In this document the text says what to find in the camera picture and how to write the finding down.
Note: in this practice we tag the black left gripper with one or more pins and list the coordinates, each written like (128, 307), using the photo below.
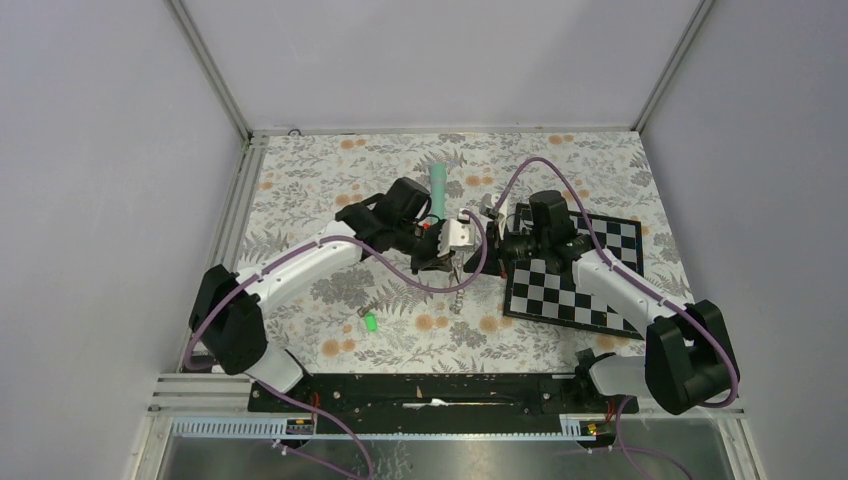
(443, 264)

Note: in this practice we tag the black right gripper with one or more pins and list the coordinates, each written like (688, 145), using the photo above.
(497, 258)

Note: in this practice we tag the silver carabiner keyring with chain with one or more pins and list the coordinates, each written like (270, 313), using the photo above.
(456, 278)

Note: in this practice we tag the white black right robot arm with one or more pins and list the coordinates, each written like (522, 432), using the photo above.
(557, 270)

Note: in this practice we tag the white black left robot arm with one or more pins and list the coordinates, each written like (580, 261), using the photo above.
(228, 316)

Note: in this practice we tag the black white checkerboard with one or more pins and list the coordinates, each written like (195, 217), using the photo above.
(534, 294)

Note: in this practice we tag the floral patterned table mat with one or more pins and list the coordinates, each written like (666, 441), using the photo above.
(305, 180)

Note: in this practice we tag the teal rolling pin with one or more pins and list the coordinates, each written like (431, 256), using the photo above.
(437, 180)

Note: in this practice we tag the green key tag with key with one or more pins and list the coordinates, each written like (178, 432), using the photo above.
(369, 318)

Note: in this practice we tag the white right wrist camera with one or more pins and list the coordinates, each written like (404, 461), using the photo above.
(496, 210)

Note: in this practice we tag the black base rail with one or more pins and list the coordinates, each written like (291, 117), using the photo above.
(529, 404)

